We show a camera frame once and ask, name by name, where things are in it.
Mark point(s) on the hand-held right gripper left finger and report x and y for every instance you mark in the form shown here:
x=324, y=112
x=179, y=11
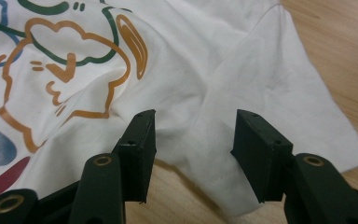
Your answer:
x=136, y=165

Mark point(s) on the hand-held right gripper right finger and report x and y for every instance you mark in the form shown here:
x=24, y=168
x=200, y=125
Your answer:
x=261, y=161

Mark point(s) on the white printed t-shirt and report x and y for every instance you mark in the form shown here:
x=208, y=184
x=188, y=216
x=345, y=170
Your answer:
x=199, y=62

